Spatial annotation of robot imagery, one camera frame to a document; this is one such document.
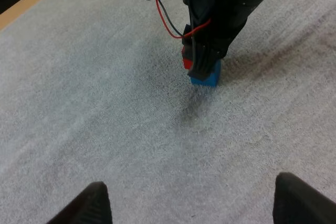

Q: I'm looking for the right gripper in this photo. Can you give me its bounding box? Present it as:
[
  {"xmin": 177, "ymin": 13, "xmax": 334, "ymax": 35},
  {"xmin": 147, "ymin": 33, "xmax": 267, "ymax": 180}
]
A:
[{"xmin": 162, "ymin": 0, "xmax": 289, "ymax": 81}]

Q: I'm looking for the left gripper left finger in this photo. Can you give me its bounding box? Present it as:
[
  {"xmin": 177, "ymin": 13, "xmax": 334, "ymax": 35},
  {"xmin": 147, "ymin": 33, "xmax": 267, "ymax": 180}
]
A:
[{"xmin": 46, "ymin": 181, "xmax": 113, "ymax": 224}]

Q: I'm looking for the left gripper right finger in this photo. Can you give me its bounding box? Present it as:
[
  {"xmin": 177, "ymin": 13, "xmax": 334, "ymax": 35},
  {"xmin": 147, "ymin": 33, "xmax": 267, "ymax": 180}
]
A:
[{"xmin": 272, "ymin": 172, "xmax": 336, "ymax": 224}]

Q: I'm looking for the red cube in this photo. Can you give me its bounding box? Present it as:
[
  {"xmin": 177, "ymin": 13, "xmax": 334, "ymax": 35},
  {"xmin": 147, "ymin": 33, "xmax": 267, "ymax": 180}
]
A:
[{"xmin": 182, "ymin": 46, "xmax": 195, "ymax": 70}]

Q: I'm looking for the blue cube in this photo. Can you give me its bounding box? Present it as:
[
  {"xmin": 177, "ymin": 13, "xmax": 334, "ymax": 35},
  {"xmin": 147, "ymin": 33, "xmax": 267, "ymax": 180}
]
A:
[{"xmin": 190, "ymin": 59, "xmax": 222, "ymax": 88}]

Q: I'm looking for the thin black cable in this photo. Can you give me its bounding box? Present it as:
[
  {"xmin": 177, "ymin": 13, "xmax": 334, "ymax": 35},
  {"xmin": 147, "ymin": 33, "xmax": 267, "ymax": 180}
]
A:
[{"xmin": 135, "ymin": 0, "xmax": 184, "ymax": 39}]

